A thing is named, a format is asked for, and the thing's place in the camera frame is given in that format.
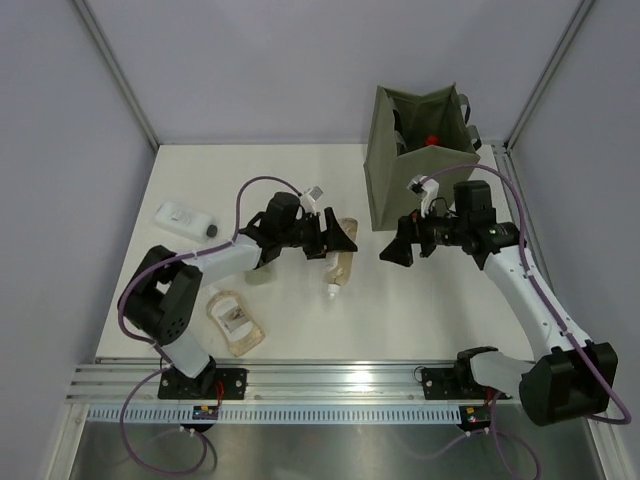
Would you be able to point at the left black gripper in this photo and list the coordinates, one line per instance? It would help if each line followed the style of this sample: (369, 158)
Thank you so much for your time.
(335, 240)

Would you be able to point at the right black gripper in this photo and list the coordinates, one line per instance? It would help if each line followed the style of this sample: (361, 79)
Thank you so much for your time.
(400, 250)

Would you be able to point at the amber soap bottle white cap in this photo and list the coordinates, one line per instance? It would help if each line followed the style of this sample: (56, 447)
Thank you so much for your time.
(338, 265)

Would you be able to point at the pale green cylindrical bottle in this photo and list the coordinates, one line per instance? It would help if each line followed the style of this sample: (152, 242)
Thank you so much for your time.
(260, 275)

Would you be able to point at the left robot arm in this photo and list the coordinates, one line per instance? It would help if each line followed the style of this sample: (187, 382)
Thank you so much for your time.
(160, 298)

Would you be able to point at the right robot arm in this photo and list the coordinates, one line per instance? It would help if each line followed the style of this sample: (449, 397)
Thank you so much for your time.
(569, 376)

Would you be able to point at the olive green canvas bag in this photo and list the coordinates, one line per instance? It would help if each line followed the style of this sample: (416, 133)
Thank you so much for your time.
(413, 136)

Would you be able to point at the white flat bottle black cap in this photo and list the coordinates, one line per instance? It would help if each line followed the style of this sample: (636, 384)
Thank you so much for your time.
(186, 222)

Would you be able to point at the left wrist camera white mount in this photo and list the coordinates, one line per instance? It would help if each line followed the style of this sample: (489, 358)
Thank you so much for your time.
(309, 199)

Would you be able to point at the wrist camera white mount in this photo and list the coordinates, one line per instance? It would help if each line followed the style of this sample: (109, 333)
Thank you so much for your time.
(309, 199)
(426, 190)

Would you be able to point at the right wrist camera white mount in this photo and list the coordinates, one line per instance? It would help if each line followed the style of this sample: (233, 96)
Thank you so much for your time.
(426, 190)

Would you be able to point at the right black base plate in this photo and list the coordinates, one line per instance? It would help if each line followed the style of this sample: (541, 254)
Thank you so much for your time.
(449, 384)

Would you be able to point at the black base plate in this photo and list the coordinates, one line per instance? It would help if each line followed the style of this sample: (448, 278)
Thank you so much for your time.
(449, 384)
(224, 383)

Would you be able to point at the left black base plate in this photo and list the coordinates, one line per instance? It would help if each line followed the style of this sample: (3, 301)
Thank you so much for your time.
(224, 383)

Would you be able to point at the aluminium front rail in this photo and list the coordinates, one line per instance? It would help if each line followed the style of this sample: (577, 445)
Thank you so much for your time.
(267, 382)

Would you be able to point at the right aluminium frame post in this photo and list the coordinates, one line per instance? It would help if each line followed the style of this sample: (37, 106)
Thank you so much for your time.
(549, 71)

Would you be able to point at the aluminium frame post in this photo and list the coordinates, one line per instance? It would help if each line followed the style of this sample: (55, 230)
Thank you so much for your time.
(549, 71)
(98, 38)

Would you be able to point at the white slotted cable duct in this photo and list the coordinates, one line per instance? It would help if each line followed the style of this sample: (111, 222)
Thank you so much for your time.
(279, 414)

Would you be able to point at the left aluminium frame post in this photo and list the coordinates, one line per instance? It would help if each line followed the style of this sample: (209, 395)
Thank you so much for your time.
(98, 38)

